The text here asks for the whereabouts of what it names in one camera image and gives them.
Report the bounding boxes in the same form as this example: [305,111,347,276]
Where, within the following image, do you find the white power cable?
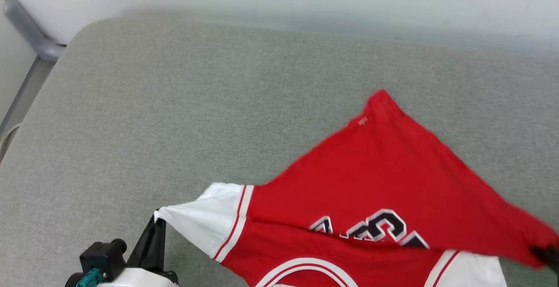
[0,123,22,162]

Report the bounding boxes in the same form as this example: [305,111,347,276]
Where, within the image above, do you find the teal green cable plug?
[75,268,104,287]

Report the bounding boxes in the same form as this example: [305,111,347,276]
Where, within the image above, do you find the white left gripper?
[65,217,182,287]

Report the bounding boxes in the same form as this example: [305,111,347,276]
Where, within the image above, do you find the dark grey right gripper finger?
[530,245,559,275]

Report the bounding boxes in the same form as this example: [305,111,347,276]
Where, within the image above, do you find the grey metal frame leg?
[0,0,67,135]

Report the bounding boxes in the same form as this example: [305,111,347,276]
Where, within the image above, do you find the red white sports jersey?
[154,89,559,287]

